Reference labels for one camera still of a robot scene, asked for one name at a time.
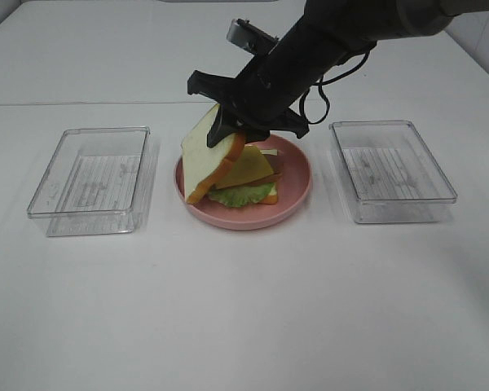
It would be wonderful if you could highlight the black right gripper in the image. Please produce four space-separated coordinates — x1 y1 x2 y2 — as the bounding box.
187 40 309 147

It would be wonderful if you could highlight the yellow cheese slice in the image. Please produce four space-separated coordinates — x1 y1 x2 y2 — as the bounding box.
214 145 275 190

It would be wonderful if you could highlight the bread slice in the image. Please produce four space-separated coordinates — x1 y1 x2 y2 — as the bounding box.
205 147 280 205
181 103 245 204

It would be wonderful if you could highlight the bacon strip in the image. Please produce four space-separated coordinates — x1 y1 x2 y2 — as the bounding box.
267 155 284 174
245 172 282 187

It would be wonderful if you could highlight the green lettuce leaf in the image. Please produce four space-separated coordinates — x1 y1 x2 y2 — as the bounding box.
207 182 279 208

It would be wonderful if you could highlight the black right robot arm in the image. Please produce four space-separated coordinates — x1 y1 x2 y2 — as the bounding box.
187 0 489 147

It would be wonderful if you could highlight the pink round plate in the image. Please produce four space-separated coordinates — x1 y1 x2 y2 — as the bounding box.
184 134 312 231

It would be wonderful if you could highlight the clear left plastic container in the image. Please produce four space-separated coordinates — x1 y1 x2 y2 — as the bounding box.
27 127 152 237

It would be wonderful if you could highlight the clear plastic container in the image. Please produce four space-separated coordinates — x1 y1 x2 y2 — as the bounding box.
329 120 457 224
27 127 152 237

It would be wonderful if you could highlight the clear right plastic container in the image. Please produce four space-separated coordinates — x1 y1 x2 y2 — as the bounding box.
329 120 457 224

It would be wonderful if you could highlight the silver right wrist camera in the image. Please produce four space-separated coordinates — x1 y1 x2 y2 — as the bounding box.
226 18 279 55

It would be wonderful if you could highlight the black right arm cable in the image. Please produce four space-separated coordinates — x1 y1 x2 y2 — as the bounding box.
297 44 372 125

